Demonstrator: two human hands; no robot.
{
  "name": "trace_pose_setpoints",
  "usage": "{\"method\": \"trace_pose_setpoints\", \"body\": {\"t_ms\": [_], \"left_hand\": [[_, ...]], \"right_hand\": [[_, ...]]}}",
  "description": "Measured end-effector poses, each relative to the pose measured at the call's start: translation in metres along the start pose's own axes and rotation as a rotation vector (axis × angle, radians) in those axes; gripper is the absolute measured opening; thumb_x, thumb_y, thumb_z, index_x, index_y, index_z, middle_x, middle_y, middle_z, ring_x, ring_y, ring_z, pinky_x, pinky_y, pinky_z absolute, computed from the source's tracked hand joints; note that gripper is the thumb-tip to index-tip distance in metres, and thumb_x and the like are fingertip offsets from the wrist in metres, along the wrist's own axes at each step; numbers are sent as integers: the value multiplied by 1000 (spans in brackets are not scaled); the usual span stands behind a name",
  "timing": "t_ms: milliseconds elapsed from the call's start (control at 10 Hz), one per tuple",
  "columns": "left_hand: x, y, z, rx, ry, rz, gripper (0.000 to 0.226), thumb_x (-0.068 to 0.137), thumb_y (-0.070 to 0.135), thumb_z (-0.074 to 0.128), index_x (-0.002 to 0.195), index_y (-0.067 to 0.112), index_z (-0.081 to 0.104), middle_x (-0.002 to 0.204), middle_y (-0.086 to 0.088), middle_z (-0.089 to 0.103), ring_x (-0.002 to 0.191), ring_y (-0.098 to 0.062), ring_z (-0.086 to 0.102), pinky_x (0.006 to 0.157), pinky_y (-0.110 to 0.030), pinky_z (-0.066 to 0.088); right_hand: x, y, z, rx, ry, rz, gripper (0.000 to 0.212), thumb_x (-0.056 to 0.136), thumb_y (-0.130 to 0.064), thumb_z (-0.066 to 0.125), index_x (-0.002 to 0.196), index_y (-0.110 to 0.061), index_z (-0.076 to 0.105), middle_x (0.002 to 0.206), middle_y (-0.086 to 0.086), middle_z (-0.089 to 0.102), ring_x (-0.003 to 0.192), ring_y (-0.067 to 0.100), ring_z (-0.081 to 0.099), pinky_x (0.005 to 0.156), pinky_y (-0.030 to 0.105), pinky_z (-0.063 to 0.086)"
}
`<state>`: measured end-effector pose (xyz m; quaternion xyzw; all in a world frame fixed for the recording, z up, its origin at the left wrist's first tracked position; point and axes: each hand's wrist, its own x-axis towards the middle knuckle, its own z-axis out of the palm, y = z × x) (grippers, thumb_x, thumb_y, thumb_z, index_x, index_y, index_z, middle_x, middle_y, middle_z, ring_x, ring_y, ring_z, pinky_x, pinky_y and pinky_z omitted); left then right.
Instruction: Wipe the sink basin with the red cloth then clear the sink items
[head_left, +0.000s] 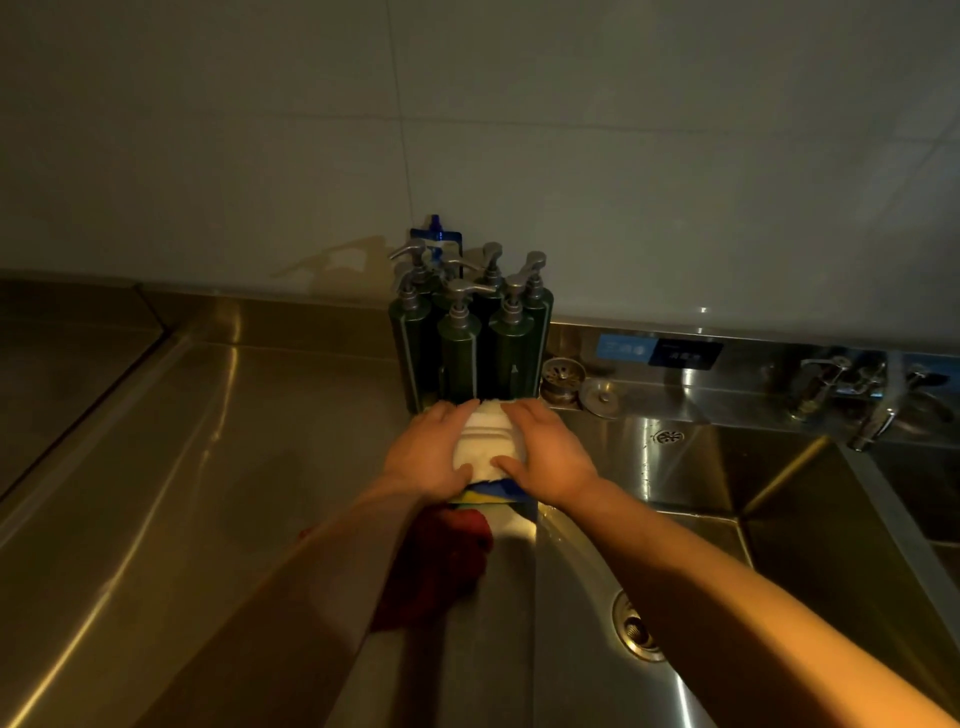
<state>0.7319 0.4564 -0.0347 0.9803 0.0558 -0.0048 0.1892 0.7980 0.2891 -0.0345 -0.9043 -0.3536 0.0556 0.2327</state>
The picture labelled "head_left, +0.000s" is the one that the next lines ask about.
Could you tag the person's right hand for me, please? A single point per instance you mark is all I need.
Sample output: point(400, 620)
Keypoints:
point(555, 461)

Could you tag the person's left hand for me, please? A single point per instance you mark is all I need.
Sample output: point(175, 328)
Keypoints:
point(420, 454)

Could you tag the person's left thumb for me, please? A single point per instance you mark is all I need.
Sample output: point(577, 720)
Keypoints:
point(461, 475)

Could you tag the person's right thumb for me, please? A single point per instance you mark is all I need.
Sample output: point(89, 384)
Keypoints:
point(510, 466)

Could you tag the white cloth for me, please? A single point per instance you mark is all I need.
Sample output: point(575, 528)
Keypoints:
point(487, 442)

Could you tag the person's left forearm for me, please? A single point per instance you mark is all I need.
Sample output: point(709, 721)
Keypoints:
point(300, 607)

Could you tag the person's right forearm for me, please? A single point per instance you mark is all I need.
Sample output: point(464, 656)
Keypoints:
point(735, 622)

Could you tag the blue and yellow cloth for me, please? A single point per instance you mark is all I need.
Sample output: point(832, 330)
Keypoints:
point(495, 492)

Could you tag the red cloth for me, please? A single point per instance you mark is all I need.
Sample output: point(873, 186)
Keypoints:
point(439, 559)

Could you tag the metal sink strainer basket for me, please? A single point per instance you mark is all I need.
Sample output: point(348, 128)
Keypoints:
point(562, 377)

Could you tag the round metal sink stopper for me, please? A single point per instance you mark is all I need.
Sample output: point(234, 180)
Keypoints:
point(600, 397)

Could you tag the group of dark green pump bottles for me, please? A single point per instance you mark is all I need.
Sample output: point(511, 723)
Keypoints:
point(457, 352)

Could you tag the blue label sticker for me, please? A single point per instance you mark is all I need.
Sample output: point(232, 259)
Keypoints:
point(624, 349)

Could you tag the metal sink drain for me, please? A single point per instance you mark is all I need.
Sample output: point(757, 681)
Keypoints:
point(637, 628)

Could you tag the black label sticker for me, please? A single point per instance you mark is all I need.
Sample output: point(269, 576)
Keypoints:
point(686, 353)

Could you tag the stainless steel sink basin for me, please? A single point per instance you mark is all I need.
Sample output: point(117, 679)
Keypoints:
point(787, 540)

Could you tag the chrome faucet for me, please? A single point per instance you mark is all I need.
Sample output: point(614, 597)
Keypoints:
point(847, 386)

